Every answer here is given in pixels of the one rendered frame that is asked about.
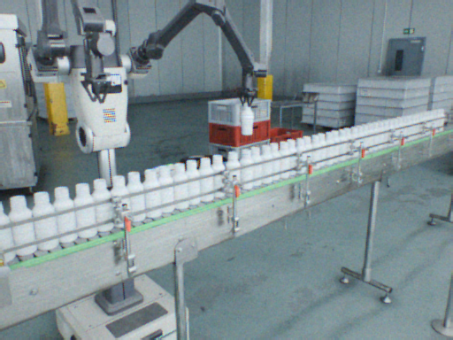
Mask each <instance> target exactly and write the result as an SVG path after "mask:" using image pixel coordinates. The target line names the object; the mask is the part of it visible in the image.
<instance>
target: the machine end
mask: <svg viewBox="0 0 453 340"><path fill-rule="evenodd" d="M25 37H27V28H26V25H24V24H23V23H22V21H21V20H20V19H19V18H18V17H17V15H11V14H0V189H17V188H23V187H28V188H29V192H26V196H32V195H33V194H35V193H36V191H32V186H36V183H37V181H38V179H39V177H38V176H39V172H40V163H41V156H42V155H41V150H42V147H40V140H39V135H38V130H37V125H36V121H37V117H36V112H37V106H36V107H34V106H35V105H34V100H33V97H34V94H33V90H32V84H31V80H30V74H29V64H28V62H27V51H28V50H27V48H26V39H25Z"/></svg>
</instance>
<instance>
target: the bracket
mask: <svg viewBox="0 0 453 340"><path fill-rule="evenodd" d="M450 112H451V113H449V114H448V124H446V125H447V127H450V126H451V124H450V122H453V120H451V116H452V114H453V112H452V109H450ZM425 124H426V121H422V125H424V126H423V127H422V129H423V130H422V131H420V132H421V134H422V135H423V134H425V133H426V131H424V129H429V130H430V136H429V145H428V148H426V147H425V143H423V147H424V148H425V149H427V154H425V153H424V149H422V153H423V154H424V155H426V159H429V157H431V154H430V152H431V150H432V148H431V144H432V139H433V136H434V134H435V131H436V130H440V129H439V128H435V127H434V123H432V126H431V127H425ZM389 130H390V132H389V133H392V134H391V135H390V138H391V140H389V143H390V144H393V143H394V140H393V138H398V140H399V146H398V152H397V158H393V156H394V152H392V158H393V159H396V166H395V169H396V171H399V169H400V162H401V159H400V152H401V146H402V145H403V142H404V140H405V139H409V138H408V137H403V131H400V135H394V134H393V133H395V129H389ZM355 141H356V139H353V138H350V139H349V143H351V145H350V146H349V148H350V149H351V150H350V151H348V153H349V155H348V156H354V151H352V149H357V151H358V152H359V158H358V166H357V172H355V171H354V167H355V166H353V167H352V171H353V173H354V174H357V179H356V180H354V179H353V175H354V174H352V175H351V179H352V180H353V181H354V182H356V185H357V187H359V185H360V184H361V183H362V182H361V181H360V180H361V176H362V173H361V172H360V169H361V162H362V158H364V156H365V151H369V150H370V149H365V147H364V142H360V145H359V146H358V147H357V146H355V145H353V143H354V142H355ZM295 154H296V155H295V157H298V159H296V163H298V166H295V171H297V172H298V171H302V167H301V166H299V164H301V163H304V166H306V184H305V190H304V189H303V182H300V189H301V190H302V191H303V194H304V195H305V198H304V199H302V191H301V192H299V197H300V198H301V199H302V200H303V204H304V207H308V205H309V204H310V194H311V193H310V191H309V184H310V174H312V168H313V167H314V166H317V164H315V163H312V160H311V159H310V158H311V156H306V160H305V161H302V160H301V159H299V157H302V153H301V152H295ZM393 159H391V165H392V166H394V165H393ZM221 175H222V176H224V178H222V183H223V184H225V186H223V187H220V188H221V191H220V192H223V193H226V192H229V187H227V186H226V184H230V189H233V214H232V206H231V205H230V206H228V213H229V214H230V216H229V217H228V224H229V225H230V226H232V232H233V236H236V232H239V231H240V228H239V221H240V217H239V216H238V215H236V198H237V197H239V196H240V188H241V189H243V188H244V185H241V184H240V181H239V180H236V174H233V180H232V181H229V179H228V178H226V176H228V175H229V171H228V170H226V169H225V170H222V171H221ZM110 199H111V204H114V205H116V207H113V213H115V214H117V216H116V217H113V224H114V225H120V224H122V223H124V238H125V240H124V249H126V252H124V254H125V261H126V262H127V276H128V277H132V276H133V273H135V272H136V269H137V267H136V266H135V265H134V258H135V254H134V253H133V252H131V243H130V234H129V232H130V231H131V221H133V220H134V218H133V217H132V216H131V210H129V209H127V204H122V205H121V206H122V209H121V207H120V206H118V204H121V196H113V197H110ZM232 216H233V217H232ZM231 222H233V225H232V223H231ZM132 264H133V265H132Z"/></svg>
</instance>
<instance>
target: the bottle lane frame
mask: <svg viewBox="0 0 453 340"><path fill-rule="evenodd" d="M449 134H450V137H449V138H451V139H453V129H451V130H447V131H444V132H442V133H440V134H435V135H434V136H433V139H432V144H431V148H432V150H431V152H430V154H431V157H429V159H433V158H436V157H438V156H441V155H443V154H445V153H447V152H451V151H453V149H451V145H452V143H453V142H452V140H450V139H449V138H448V136H449ZM448 140H449V144H450V145H448ZM423 143H425V147H426V148H428V145H429V137H426V138H422V139H418V140H417V141H415V142H409V143H406V144H404V145H402V146H401V152H400V159H401V162H400V169H399V171H396V169H395V166H396V159H393V158H397V152H398V146H399V145H398V146H396V147H394V148H391V149H386V150H384V151H380V152H375V153H373V154H371V155H367V156H364V158H362V162H361V169H360V172H361V173H362V176H361V180H360V181H361V182H362V183H361V184H360V185H359V187H357V185H356V182H354V181H353V180H352V179H351V175H352V174H354V173H353V171H352V167H353V166H355V167H354V171H355V172H357V166H358V158H357V159H352V160H350V161H348V162H345V163H341V164H339V165H338V164H337V165H335V166H329V167H327V168H324V169H322V170H319V171H315V172H313V173H312V174H310V184H309V191H310V193H311V194H310V204H309V205H308V207H304V204H303V200H302V199H304V198H305V195H304V194H303V191H302V190H301V189H300V182H303V189H304V190H305V184H306V174H304V175H300V176H299V177H295V178H292V179H290V180H287V181H284V182H278V183H276V184H273V185H267V186H266V187H264V188H261V189H255V190H253V191H251V192H249V191H248V192H246V193H241V195H240V196H239V197H237V198H236V215H238V216H239V217H240V221H239V228H240V231H239V232H236V236H233V232H232V226H230V225H229V224H228V217H229V216H230V214H229V213H228V206H230V205H231V206H232V214H233V197H229V198H228V199H220V201H218V202H216V203H214V202H213V204H208V205H204V206H202V207H197V208H195V209H193V210H189V211H185V212H180V213H179V214H171V216H170V217H167V218H163V217H162V219H160V220H156V221H154V220H153V221H152V222H149V223H146V224H144V223H143V224H142V225H139V226H137V227H134V226H132V228H131V231H130V232H129V234H130V243H131V252H133V253H134V254H135V258H134V265H135V266H136V267H137V269H136V272H135V273H133V276H132V277H128V276H127V262H126V261H125V254H124V252H126V249H124V240H125V238H124V229H122V231H120V232H117V233H112V232H111V234H110V235H108V236H99V238H98V239H96V240H91V241H90V240H88V241H87V242H86V243H80V244H76V243H75V245H74V246H73V247H68V248H64V247H62V250H61V251H54V252H50V251H48V254H44V255H42V256H40V257H36V256H34V257H33V258H32V259H29V260H26V261H19V263H17V264H15V265H9V266H8V267H9V268H10V269H11V272H10V274H9V275H8V280H9V284H10V288H11V296H12V305H8V306H5V307H3V308H1V309H0V331H3V330H6V329H8V328H10V327H15V326H17V325H19V324H20V323H24V322H26V321H29V320H32V319H34V318H36V317H38V316H42V315H44V314H46V313H50V312H52V311H54V310H56V309H59V308H61V307H63V306H65V305H70V304H71V303H73V302H77V301H79V300H81V299H83V298H87V297H89V296H91V295H93V294H96V293H98V292H100V291H102V290H107V289H109V288H110V287H114V286H117V285H118V284H121V283H124V282H127V281H128V280H132V279H134V278H135V277H138V276H142V275H143V274H146V273H149V272H152V271H153V270H156V269H159V268H160V267H163V266H167V265H170V264H171V263H173V262H175V246H176V244H177V243H178V242H180V241H182V240H186V239H189V238H190V237H194V238H195V239H196V240H197V253H198V252H200V251H205V250H207V249H209V248H211V247H214V246H216V245H218V244H220V243H224V242H226V241H228V240H232V239H234V238H236V237H237V236H242V235H244V234H246V233H248V232H251V231H253V230H255V229H257V228H261V227H263V226H265V225H269V224H271V223H274V222H275V221H278V220H281V219H284V218H287V217H288V216H291V215H292V214H296V213H299V212H301V211H305V210H306V209H309V208H310V207H313V206H316V205H319V204H323V203H324V202H326V201H327V200H329V199H333V198H335V197H338V196H342V195H343V194H346V193H347V192H351V191H353V190H354V189H360V188H361V187H364V186H365V185H368V184H371V183H372V182H377V181H378V180H381V174H382V168H383V167H384V166H390V172H389V175H392V174H396V173H399V172H400V171H403V170H406V169H408V168H410V167H412V166H416V165H418V164H420V163H424V162H426V161H428V160H429V159H426V155H424V154H423V153H422V149H424V153H425V154H427V149H425V148H424V147H423ZM392 152H394V156H393V158H392ZM391 159H393V165H394V166H392V165H391ZM353 179H354V180H356V179H357V174H354V175H353ZM301 191H302V199H301V198H300V197H299V192H301Z"/></svg>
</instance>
